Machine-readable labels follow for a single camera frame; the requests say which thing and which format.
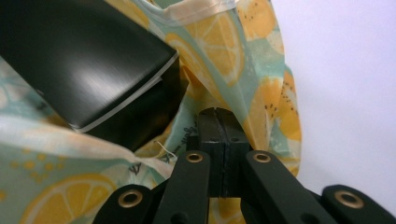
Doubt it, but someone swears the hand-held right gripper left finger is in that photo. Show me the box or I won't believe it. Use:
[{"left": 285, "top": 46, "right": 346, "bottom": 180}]
[{"left": 186, "top": 106, "right": 226, "bottom": 199}]

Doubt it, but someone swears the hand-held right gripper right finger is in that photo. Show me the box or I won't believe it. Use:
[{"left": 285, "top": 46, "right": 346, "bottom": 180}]
[{"left": 214, "top": 106, "right": 251, "bottom": 199}]

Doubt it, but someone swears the lemon print cloth bag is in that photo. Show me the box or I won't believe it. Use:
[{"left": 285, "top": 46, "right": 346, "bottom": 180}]
[{"left": 0, "top": 0, "right": 303, "bottom": 224}]

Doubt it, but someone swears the glossy black box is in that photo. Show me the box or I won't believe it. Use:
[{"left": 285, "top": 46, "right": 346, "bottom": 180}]
[{"left": 0, "top": 0, "right": 190, "bottom": 153}]

